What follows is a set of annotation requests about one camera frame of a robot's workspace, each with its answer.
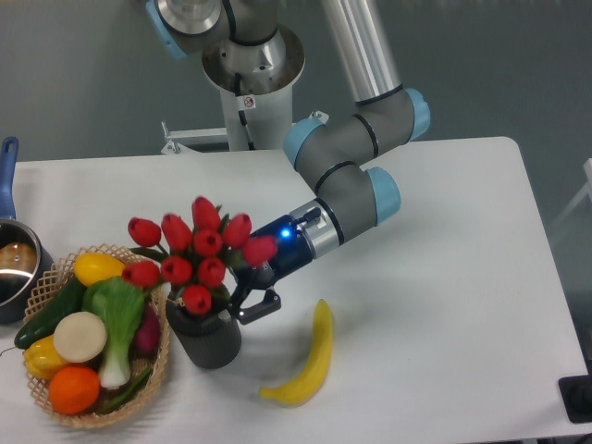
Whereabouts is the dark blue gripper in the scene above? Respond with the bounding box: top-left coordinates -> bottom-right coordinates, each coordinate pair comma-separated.
228,215 -> 314,324

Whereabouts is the red tulip bouquet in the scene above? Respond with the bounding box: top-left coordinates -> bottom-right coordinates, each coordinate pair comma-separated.
122,196 -> 278,317

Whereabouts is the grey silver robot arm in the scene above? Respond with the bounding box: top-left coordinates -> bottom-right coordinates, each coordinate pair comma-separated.
145,1 -> 430,324

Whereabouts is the dark grey ribbed vase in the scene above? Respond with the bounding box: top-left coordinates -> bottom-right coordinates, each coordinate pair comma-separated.
166,286 -> 241,369

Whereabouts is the yellow banana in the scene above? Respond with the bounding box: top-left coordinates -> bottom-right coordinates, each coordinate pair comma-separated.
258,299 -> 334,407

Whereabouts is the purple red onion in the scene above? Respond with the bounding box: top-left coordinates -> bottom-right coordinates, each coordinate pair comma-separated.
133,304 -> 161,354

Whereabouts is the green bok choy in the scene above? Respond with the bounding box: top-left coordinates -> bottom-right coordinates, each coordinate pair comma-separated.
82,277 -> 144,390

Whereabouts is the green bean pod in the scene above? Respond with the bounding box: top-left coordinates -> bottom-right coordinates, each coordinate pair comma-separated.
96,367 -> 153,415

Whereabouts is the yellow squash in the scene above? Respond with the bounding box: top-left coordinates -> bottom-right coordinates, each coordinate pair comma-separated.
73,253 -> 125,287

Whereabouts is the dark green cucumber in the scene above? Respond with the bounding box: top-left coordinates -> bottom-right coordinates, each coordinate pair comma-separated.
14,277 -> 87,350

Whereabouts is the orange fruit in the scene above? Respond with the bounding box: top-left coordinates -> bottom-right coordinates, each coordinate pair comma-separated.
48,365 -> 101,414

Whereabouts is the yellow bell pepper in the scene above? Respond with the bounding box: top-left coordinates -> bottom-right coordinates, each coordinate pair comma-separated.
23,335 -> 69,380

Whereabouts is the black device at table edge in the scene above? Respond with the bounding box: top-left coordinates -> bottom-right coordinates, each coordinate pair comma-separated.
558,375 -> 591,424

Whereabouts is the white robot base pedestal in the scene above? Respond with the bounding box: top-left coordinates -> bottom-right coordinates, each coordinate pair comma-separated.
219,86 -> 292,151

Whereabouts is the white metal mounting bracket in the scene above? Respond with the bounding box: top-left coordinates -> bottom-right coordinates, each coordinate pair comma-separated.
161,121 -> 229,154

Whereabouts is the blue handled saucepan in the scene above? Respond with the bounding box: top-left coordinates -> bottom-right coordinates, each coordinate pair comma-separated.
1,136 -> 53,325

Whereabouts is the white frame at right edge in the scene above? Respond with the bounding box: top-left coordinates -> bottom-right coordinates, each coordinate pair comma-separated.
549,158 -> 591,245

